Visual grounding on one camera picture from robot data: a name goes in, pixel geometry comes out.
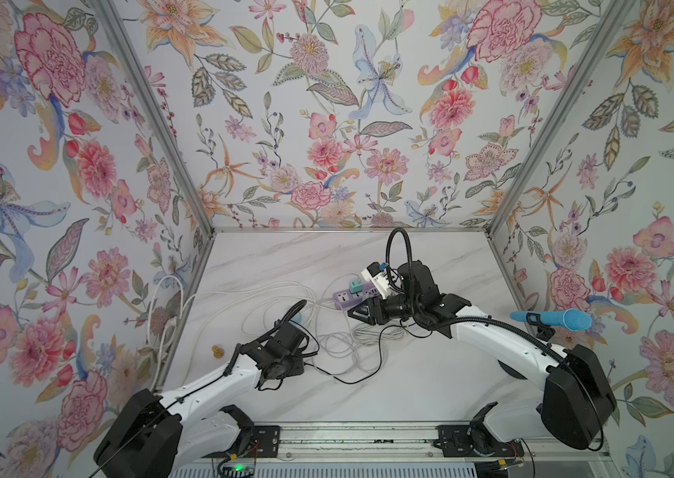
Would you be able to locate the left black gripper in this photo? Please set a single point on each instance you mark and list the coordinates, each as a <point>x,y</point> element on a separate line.
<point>300,359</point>

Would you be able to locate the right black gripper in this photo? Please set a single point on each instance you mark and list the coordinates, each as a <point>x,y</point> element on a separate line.
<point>377,310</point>

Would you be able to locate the teal charger adapter front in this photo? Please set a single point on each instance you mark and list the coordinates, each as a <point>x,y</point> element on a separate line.
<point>356,287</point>

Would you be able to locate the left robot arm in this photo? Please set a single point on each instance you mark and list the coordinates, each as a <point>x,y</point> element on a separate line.
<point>159,432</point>

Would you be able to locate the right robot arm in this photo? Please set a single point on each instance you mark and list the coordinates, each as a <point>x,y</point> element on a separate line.
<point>575,399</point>

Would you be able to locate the purple power strip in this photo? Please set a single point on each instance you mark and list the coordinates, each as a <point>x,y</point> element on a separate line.
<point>345,300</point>

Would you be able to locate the small brass knob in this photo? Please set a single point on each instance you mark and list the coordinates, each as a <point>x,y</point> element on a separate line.
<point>217,352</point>

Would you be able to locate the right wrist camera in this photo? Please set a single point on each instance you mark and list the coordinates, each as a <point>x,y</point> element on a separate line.
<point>382,278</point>

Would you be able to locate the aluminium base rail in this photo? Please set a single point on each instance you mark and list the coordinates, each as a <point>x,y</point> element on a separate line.
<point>424,441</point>

